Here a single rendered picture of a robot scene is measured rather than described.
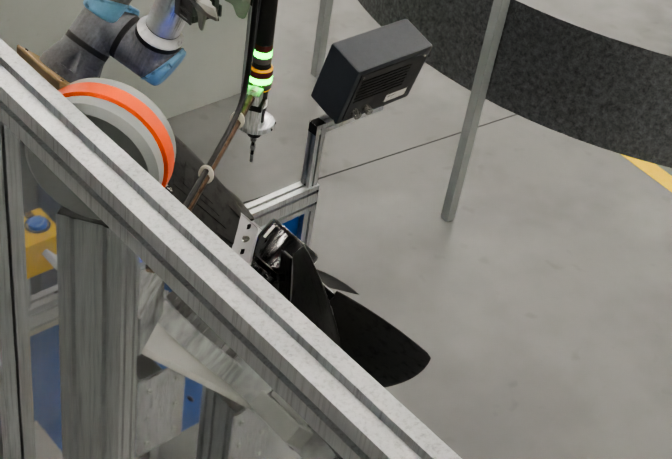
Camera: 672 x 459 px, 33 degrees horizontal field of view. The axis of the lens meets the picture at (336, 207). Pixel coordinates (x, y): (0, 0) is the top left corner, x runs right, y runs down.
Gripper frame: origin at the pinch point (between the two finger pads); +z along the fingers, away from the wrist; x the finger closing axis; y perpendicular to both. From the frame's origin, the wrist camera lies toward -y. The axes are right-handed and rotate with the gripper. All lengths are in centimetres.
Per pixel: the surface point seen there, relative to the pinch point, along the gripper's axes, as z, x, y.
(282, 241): 18.6, -1.0, 41.1
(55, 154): 65, 71, -36
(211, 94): -174, -131, 163
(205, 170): 25.2, 23.8, 10.1
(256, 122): 10.2, 1.4, 17.9
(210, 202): 10.7, 10.8, 32.2
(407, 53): -23, -74, 44
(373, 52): -27, -66, 43
